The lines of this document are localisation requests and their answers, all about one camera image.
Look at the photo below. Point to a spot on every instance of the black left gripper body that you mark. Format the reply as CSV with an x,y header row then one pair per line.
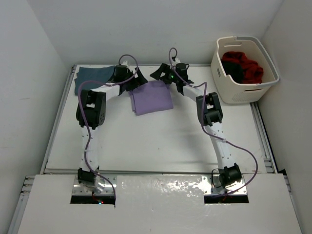
x,y
130,85

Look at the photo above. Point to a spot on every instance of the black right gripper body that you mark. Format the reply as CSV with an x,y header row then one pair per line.
x,y
172,77

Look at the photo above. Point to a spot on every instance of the blue t shirt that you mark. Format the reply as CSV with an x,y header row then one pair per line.
x,y
101,75

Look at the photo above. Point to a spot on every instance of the lavender garment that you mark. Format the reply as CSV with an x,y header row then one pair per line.
x,y
151,97

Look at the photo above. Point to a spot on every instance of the black garment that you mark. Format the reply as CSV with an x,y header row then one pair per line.
x,y
234,70

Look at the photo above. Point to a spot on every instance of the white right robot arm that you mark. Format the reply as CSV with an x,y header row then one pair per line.
x,y
210,116

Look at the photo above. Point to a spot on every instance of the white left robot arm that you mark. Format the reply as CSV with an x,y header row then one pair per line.
x,y
91,113

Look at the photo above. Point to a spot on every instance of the cream perforated laundry basket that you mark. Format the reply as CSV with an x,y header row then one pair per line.
x,y
235,93

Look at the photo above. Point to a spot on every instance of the red garment in basket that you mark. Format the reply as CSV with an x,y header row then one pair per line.
x,y
253,73

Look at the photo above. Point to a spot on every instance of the white front cover panel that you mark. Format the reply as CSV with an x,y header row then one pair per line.
x,y
156,204

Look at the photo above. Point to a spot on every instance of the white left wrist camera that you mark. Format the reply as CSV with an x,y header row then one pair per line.
x,y
125,63

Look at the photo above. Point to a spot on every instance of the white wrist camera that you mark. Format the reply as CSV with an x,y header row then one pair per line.
x,y
175,61
125,63

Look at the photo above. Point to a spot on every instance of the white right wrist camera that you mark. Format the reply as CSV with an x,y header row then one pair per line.
x,y
175,61

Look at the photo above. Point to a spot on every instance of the aluminium table edge rail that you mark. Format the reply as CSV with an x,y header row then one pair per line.
x,y
58,117

